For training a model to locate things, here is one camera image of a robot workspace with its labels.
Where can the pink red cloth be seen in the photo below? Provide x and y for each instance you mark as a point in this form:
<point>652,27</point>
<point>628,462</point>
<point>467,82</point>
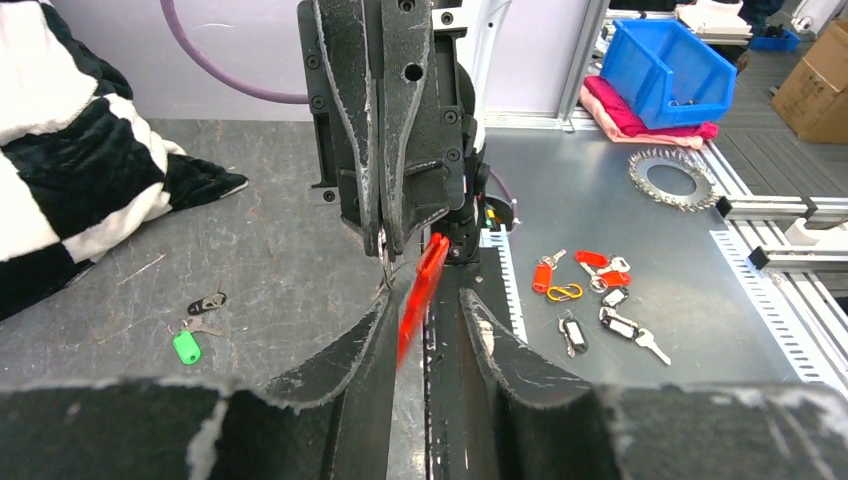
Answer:
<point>621,125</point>

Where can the yellow carabiner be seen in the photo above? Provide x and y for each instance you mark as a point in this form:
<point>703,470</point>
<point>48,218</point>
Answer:
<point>569,292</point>

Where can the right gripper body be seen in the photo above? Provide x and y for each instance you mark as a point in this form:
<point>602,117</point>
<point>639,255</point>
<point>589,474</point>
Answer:
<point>458,225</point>

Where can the small black key tag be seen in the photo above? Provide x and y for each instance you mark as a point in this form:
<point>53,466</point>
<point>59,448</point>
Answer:
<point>615,297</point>

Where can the blue plastic bin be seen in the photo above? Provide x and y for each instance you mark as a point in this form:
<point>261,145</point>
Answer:
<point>668,77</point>

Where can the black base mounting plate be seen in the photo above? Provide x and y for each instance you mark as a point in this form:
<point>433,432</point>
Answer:
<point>459,438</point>

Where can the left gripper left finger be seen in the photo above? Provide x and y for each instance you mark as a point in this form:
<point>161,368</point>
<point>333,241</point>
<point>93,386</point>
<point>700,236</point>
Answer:
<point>336,405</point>

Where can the red key tag bottom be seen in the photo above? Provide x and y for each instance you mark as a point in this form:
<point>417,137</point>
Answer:
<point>600,263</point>

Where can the cardboard box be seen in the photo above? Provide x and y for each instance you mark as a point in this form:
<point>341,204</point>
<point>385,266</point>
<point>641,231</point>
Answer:
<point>812,101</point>

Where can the orange key tag with key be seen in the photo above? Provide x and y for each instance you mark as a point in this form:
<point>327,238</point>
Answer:
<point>544,272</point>

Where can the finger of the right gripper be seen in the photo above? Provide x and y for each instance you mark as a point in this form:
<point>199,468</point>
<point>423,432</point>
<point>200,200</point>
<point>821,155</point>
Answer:
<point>349,37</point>
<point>422,144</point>

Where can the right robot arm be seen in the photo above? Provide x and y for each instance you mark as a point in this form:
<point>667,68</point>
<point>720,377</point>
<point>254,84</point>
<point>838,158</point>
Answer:
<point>487,40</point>

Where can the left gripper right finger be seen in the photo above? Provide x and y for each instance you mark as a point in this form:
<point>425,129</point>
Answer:
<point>535,404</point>

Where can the green key tag with key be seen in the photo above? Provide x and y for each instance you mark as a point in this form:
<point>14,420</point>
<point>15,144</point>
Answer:
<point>185,345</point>

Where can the black white checkered blanket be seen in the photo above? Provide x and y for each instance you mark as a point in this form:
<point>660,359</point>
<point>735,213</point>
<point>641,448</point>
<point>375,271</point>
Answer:
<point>81,169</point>

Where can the red key tag with keyring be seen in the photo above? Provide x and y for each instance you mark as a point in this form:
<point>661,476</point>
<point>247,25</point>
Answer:
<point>428,273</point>

